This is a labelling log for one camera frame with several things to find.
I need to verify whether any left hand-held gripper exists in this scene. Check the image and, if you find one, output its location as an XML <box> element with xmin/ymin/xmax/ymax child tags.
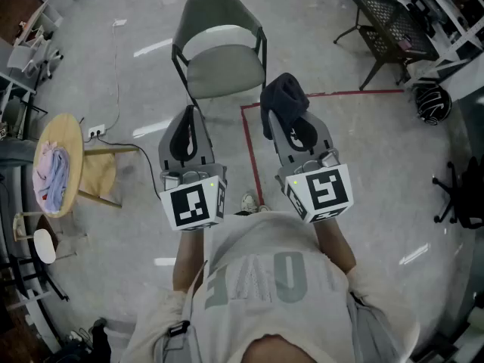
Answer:
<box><xmin>158</xmin><ymin>105</ymin><xmax>228</xmax><ymax>232</ymax></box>

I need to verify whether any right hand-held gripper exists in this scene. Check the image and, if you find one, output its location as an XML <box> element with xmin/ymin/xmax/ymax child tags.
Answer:
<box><xmin>267</xmin><ymin>110</ymin><xmax>356</xmax><ymax>225</ymax></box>

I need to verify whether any dark navy wiping cloth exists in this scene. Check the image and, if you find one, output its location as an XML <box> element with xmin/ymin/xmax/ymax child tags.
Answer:
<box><xmin>259</xmin><ymin>72</ymin><xmax>312</xmax><ymax>141</ymax></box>

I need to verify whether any grey green chair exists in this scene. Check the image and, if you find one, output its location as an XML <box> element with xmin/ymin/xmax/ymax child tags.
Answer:
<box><xmin>171</xmin><ymin>0</ymin><xmax>268</xmax><ymax>120</ymax></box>

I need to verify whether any person's left forearm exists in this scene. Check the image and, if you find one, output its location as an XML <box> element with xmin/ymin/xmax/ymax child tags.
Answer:
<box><xmin>172</xmin><ymin>227</ymin><xmax>208</xmax><ymax>293</ymax></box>

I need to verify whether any person's right forearm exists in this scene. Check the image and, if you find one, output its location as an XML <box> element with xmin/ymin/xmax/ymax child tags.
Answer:
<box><xmin>312</xmin><ymin>217</ymin><xmax>358</xmax><ymax>276</ymax></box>

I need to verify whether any black office chair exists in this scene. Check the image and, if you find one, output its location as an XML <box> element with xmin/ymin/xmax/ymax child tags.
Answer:
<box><xmin>431</xmin><ymin>156</ymin><xmax>484</xmax><ymax>230</ymax></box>

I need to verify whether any white office chair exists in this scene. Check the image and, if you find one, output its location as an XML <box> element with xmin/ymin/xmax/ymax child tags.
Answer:
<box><xmin>7</xmin><ymin>39</ymin><xmax>65</xmax><ymax>82</ymax></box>

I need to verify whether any red floor tape line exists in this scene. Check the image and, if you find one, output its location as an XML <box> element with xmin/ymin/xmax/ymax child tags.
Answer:
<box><xmin>240</xmin><ymin>88</ymin><xmax>406</xmax><ymax>208</ymax></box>

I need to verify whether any white power strip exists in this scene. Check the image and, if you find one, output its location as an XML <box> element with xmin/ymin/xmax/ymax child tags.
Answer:
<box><xmin>87</xmin><ymin>123</ymin><xmax>107</xmax><ymax>141</ymax></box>

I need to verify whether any round wooden side table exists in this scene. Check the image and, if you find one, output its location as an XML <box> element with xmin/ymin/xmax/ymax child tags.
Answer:
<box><xmin>33</xmin><ymin>113</ymin><xmax>141</xmax><ymax>219</ymax></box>

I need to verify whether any black striped helmet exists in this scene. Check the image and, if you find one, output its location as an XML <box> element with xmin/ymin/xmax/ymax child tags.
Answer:
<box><xmin>414</xmin><ymin>82</ymin><xmax>453</xmax><ymax>126</ymax></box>

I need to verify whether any pile of pastel clothes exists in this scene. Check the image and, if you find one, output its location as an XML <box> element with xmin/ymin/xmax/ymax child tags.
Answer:
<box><xmin>31</xmin><ymin>139</ymin><xmax>71</xmax><ymax>215</ymax></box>

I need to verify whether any person's cream shirt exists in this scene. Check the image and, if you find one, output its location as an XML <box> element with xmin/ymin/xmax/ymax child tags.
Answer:
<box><xmin>124</xmin><ymin>209</ymin><xmax>421</xmax><ymax>363</ymax></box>

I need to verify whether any black mesh metal table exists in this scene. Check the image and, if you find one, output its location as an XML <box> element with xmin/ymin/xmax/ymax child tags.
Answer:
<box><xmin>333</xmin><ymin>0</ymin><xmax>441</xmax><ymax>92</ymax></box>

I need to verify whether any white round stool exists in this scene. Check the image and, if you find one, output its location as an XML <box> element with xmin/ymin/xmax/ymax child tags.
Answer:
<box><xmin>33</xmin><ymin>228</ymin><xmax>79</xmax><ymax>265</ymax></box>

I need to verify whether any white open shelving rack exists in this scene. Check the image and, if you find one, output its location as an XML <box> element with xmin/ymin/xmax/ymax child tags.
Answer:
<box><xmin>12</xmin><ymin>0</ymin><xmax>64</xmax><ymax>48</ymax></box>

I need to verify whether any long black power cable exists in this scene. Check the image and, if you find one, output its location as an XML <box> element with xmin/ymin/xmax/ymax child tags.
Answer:
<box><xmin>88</xmin><ymin>131</ymin><xmax>164</xmax><ymax>201</ymax></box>

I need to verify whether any white power cable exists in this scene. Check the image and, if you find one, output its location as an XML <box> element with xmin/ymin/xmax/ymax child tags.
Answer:
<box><xmin>103</xmin><ymin>18</ymin><xmax>129</xmax><ymax>132</ymax></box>

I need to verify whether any short black adapter cable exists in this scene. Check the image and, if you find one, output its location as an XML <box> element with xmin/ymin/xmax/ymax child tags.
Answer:
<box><xmin>76</xmin><ymin>116</ymin><xmax>94</xmax><ymax>142</ymax></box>

